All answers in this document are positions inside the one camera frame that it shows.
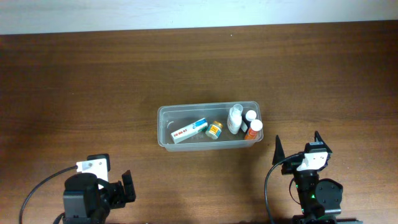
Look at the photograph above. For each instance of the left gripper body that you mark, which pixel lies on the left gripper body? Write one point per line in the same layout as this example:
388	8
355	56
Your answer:
115	195

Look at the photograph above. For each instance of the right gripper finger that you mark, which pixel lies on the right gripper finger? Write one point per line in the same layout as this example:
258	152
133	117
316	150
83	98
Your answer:
317	137
279	152

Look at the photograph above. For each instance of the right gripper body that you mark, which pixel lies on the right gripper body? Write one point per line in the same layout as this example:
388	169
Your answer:
303	179

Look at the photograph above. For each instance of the orange tube white cap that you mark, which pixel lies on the orange tube white cap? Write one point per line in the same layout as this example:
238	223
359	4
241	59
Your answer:
255	127

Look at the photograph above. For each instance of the dark bottle white cap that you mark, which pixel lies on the dark bottle white cap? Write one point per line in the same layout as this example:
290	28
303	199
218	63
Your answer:
247	118

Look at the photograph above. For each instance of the white spray bottle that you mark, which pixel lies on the white spray bottle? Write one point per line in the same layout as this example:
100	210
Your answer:
235	118

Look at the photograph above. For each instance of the gold lid small jar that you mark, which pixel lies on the gold lid small jar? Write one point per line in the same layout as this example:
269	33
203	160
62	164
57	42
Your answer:
214	130

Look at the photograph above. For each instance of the white blue medicine box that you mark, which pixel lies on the white blue medicine box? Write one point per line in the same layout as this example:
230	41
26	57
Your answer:
189	130

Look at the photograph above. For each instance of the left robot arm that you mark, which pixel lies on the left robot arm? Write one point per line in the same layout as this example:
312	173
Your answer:
88	199

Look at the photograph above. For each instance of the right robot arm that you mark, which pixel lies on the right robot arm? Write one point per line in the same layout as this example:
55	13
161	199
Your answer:
319	199

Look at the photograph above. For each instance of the clear plastic container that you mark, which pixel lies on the clear plastic container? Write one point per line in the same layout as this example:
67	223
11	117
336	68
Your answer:
173	118

